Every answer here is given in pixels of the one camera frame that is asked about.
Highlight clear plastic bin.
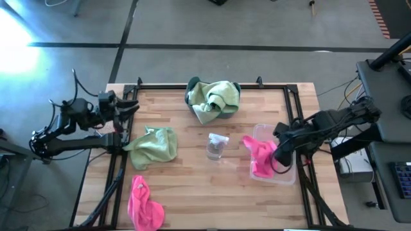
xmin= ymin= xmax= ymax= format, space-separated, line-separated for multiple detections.
xmin=249 ymin=124 xmax=297 ymax=186

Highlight grey metal table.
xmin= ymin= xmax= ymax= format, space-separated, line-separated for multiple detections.
xmin=0 ymin=128 xmax=54 ymax=164

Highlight black left camera cable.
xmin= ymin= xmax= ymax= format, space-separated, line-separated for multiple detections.
xmin=48 ymin=68 xmax=99 ymax=108

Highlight black pole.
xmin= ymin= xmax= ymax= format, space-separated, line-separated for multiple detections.
xmin=369 ymin=31 xmax=411 ymax=71

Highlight black aluminium table frame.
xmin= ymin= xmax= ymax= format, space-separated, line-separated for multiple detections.
xmin=99 ymin=82 xmax=322 ymax=230

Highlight black mat orange stripes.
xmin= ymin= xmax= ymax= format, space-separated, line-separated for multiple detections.
xmin=368 ymin=0 xmax=411 ymax=40

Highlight black diagonal frame strut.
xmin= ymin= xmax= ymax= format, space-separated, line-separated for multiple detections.
xmin=297 ymin=173 xmax=347 ymax=228
xmin=78 ymin=166 xmax=127 ymax=229

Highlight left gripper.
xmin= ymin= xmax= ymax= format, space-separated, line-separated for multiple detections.
xmin=95 ymin=99 xmax=141 ymax=124

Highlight black camera cable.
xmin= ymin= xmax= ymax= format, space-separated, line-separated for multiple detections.
xmin=48 ymin=68 xmax=99 ymax=108
xmin=270 ymin=150 xmax=290 ymax=175

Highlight black keyboard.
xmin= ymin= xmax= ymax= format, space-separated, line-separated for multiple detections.
xmin=390 ymin=161 xmax=411 ymax=200

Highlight black right camera cable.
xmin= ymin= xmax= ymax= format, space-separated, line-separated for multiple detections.
xmin=270 ymin=150 xmax=290 ymax=175

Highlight dark grey desk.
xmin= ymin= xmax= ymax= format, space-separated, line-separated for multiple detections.
xmin=368 ymin=141 xmax=411 ymax=225

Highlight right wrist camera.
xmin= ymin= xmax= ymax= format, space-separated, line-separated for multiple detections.
xmin=274 ymin=142 xmax=295 ymax=168

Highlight white box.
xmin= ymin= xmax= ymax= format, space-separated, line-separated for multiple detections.
xmin=333 ymin=137 xmax=374 ymax=184

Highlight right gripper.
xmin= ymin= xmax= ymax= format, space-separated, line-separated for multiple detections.
xmin=272 ymin=121 xmax=314 ymax=153

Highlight grey desk top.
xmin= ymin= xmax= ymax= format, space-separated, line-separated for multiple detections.
xmin=356 ymin=58 xmax=411 ymax=144

